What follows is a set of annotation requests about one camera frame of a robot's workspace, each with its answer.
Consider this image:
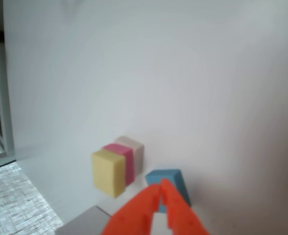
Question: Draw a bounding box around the white shelf unit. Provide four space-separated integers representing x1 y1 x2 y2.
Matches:
0 0 15 164

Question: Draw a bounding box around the blue foam cuboid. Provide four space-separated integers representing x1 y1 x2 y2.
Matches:
145 168 192 213

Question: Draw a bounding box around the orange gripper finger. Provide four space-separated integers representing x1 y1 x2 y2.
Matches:
101 184 162 235
160 179 211 235

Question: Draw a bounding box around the yellow foam cuboid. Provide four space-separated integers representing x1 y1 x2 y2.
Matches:
91 149 126 198

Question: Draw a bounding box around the pink foam cuboid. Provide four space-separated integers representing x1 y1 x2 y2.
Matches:
102 143 135 187

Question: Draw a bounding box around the white foam cuboid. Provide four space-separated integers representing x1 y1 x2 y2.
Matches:
114 136 144 176

